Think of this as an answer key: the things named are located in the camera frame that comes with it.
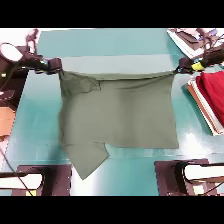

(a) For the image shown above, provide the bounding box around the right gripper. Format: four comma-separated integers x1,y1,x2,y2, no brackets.
177,56,195,74

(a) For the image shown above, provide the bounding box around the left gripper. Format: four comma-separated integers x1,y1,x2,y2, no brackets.
46,57,64,75

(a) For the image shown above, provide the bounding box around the olive green T-shirt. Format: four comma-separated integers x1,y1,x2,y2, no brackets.
58,68,180,181

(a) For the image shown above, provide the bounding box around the red garment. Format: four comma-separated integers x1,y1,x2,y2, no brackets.
195,70,224,128

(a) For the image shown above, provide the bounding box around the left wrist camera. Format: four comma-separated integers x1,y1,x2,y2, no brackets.
25,29,40,55

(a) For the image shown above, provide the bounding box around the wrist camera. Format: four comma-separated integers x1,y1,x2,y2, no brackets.
25,29,40,55
198,28,219,52

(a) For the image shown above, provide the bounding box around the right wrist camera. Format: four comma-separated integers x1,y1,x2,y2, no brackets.
198,28,219,52

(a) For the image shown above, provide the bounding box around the black cable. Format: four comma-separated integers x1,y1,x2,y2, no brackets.
0,147,35,197

